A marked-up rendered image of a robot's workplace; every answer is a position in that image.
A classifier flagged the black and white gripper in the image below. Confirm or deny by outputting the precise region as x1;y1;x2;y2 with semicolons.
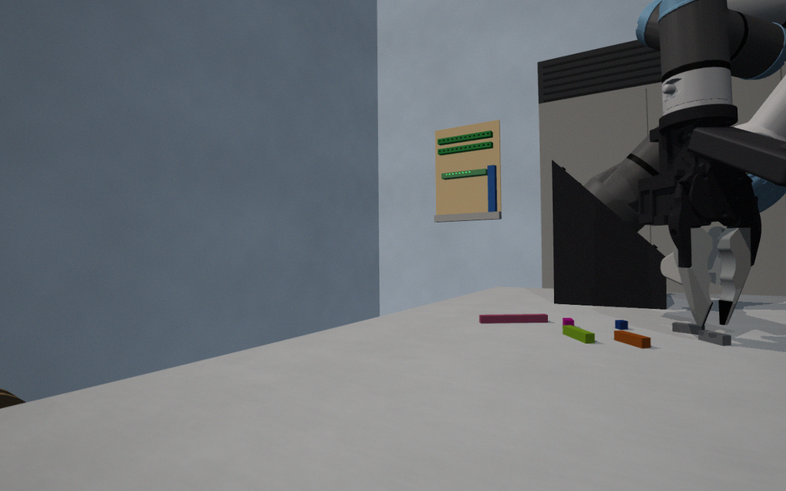
638;104;761;326

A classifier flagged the orange rod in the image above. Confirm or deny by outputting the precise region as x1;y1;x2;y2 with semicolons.
614;330;651;348

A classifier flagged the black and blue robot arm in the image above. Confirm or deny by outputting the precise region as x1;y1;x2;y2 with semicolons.
584;0;786;232

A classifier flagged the lime green rod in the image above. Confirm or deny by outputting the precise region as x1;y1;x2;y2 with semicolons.
563;325;595;344

